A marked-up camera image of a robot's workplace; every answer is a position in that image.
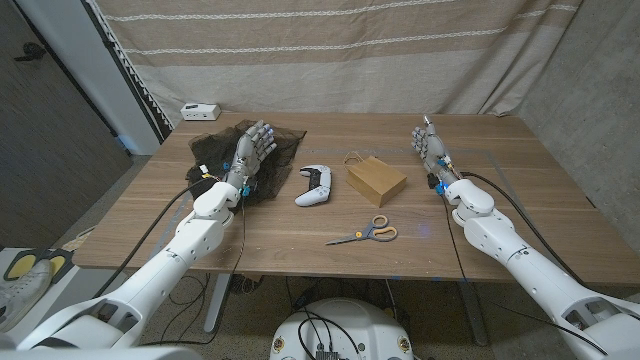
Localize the black curtain frame bar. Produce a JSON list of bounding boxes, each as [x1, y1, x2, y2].
[[82, 0, 174, 144]]

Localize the thin braided arm cable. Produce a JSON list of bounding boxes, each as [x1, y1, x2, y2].
[[441, 194, 609, 357], [202, 194, 248, 346]]

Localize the thin braided left arm cable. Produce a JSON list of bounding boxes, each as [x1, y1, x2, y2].
[[202, 194, 248, 346]]

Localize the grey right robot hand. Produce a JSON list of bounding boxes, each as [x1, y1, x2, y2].
[[411, 115, 461, 194]]

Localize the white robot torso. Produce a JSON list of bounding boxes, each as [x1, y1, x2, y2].
[[269, 297, 414, 360]]

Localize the striped beige curtain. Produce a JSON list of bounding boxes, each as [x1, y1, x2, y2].
[[94, 0, 584, 129]]

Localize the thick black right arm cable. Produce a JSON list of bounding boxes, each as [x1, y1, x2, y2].
[[459, 171, 586, 286]]

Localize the brown paper bag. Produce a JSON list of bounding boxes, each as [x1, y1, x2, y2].
[[342, 151, 408, 209]]

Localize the white game controller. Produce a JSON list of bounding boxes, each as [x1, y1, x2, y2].
[[294, 164, 333, 208]]

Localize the yellow black foot pad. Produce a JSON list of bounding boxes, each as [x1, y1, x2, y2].
[[44, 249, 75, 284], [3, 249, 41, 282]]

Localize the white table leg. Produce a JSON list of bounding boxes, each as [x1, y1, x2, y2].
[[203, 273, 232, 334]]

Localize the grey table leg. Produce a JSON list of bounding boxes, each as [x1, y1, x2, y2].
[[457, 280, 489, 347]]

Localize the thin braided right arm cable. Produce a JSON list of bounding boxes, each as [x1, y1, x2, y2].
[[441, 194, 609, 357]]

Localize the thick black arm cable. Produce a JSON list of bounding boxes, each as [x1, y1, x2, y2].
[[92, 177, 216, 300], [459, 171, 586, 286]]

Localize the grey orange-handled scissors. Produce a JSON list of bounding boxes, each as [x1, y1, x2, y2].
[[325, 214, 399, 247]]

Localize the black torso cable loop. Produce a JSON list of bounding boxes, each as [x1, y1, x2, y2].
[[298, 308, 362, 357]]

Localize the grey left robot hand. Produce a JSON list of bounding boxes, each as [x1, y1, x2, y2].
[[222, 119, 279, 197]]

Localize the black mesh netting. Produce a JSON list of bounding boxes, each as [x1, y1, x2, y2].
[[185, 119, 308, 207]]

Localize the white sneaker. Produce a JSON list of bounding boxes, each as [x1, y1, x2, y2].
[[0, 258, 54, 332]]

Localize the white power strip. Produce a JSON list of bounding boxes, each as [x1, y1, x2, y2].
[[180, 102, 222, 122]]

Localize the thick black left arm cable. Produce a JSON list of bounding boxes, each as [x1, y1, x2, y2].
[[92, 177, 216, 300]]

